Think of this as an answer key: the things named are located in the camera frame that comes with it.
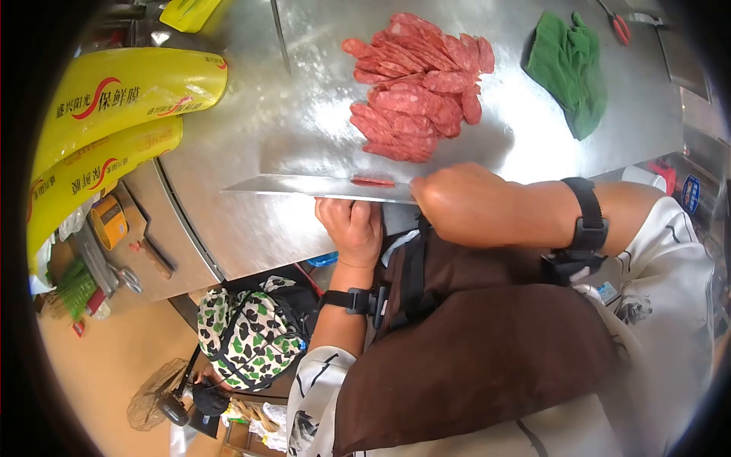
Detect large yellow cling film roll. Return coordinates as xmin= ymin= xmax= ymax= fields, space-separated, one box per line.
xmin=31 ymin=47 xmax=229 ymax=182

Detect person's left hand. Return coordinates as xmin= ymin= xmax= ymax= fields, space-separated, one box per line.
xmin=314 ymin=198 xmax=384 ymax=270

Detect grey metal scissors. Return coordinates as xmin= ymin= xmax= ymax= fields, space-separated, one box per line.
xmin=111 ymin=264 xmax=144 ymax=294

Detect black floor fan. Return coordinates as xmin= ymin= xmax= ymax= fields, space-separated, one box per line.
xmin=126 ymin=358 xmax=194 ymax=433

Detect pile of sliced red meat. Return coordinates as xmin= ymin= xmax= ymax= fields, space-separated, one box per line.
xmin=342 ymin=13 xmax=496 ymax=163

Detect steel tray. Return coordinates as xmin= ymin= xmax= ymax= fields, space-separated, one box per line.
xmin=628 ymin=11 xmax=712 ymax=104

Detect person's left fingers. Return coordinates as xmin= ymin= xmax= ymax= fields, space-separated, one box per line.
xmin=314 ymin=198 xmax=383 ymax=228

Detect black wrist band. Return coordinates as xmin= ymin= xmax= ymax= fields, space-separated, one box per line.
xmin=540 ymin=177 xmax=611 ymax=288
xmin=319 ymin=284 xmax=393 ymax=330

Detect white cup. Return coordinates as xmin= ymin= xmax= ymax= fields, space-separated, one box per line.
xmin=620 ymin=165 xmax=668 ymax=194

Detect green packet bundle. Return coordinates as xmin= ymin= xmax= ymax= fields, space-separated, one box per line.
xmin=56 ymin=260 xmax=98 ymax=321

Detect slim yellow cling film roll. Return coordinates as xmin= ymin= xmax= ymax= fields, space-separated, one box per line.
xmin=26 ymin=116 xmax=184 ymax=269

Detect person's right fingers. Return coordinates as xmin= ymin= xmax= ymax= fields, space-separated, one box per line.
xmin=410 ymin=169 xmax=452 ymax=232

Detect steel cleaver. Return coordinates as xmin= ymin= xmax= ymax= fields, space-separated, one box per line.
xmin=221 ymin=174 xmax=419 ymax=205

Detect red-handled scissors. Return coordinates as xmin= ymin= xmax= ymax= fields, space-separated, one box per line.
xmin=597 ymin=0 xmax=632 ymax=47

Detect person's right hand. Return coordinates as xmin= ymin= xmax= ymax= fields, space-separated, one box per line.
xmin=410 ymin=162 xmax=532 ymax=250

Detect long thin metal blade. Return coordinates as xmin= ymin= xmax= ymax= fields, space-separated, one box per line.
xmin=270 ymin=0 xmax=292 ymax=76

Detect yellow plastic object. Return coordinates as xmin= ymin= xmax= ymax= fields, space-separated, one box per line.
xmin=159 ymin=0 xmax=223 ymax=34

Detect blue label container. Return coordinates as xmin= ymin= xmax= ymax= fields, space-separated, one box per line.
xmin=680 ymin=173 xmax=702 ymax=216

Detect yellow tape roll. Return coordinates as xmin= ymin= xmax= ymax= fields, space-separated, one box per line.
xmin=90 ymin=195 xmax=129 ymax=251

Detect person's body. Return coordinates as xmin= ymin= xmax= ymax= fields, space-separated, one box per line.
xmin=286 ymin=196 xmax=718 ymax=457

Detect green cloth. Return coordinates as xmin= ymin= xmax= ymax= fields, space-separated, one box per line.
xmin=524 ymin=11 xmax=608 ymax=142

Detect green camouflage bag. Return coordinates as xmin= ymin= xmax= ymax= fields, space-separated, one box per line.
xmin=197 ymin=276 xmax=309 ymax=391

